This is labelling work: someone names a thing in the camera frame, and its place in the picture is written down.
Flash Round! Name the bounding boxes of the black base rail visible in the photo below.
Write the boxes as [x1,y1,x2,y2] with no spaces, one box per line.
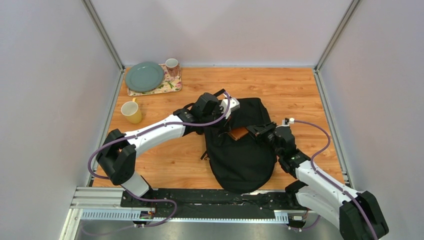
[120,188,310,228]

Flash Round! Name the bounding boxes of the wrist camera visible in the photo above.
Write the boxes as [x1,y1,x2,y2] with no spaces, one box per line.
[281,117,296,127]
[219,97,240,119]

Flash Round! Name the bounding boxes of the brown patterned mug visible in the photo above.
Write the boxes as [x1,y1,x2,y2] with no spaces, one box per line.
[165,58,180,77]

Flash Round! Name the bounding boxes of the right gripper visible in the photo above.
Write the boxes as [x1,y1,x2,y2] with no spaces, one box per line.
[245,122,283,159]

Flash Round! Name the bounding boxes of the grey-green plate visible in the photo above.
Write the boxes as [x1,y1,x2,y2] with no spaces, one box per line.
[125,61,164,93]

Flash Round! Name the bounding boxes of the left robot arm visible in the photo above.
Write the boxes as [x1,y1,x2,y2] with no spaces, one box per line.
[89,90,240,208]

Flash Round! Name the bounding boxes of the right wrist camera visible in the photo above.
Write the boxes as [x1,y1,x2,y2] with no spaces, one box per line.
[281,117,296,127]

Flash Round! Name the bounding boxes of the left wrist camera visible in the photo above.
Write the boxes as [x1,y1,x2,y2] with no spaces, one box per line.
[219,97,240,119]

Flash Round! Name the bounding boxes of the yellow mug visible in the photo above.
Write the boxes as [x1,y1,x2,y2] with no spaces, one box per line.
[120,97,143,124]

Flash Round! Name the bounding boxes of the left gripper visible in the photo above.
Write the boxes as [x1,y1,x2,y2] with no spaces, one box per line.
[201,106,233,138]

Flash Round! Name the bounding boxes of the black backpack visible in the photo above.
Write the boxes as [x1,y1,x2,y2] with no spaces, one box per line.
[201,97,277,194]

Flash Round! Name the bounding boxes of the floral tray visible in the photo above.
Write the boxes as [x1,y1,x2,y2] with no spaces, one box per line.
[124,63,183,97]

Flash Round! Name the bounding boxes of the brown leather wallet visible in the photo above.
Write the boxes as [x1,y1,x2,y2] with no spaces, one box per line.
[228,127,249,141]

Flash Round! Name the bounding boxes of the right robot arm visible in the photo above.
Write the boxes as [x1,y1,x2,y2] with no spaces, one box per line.
[246,118,390,240]

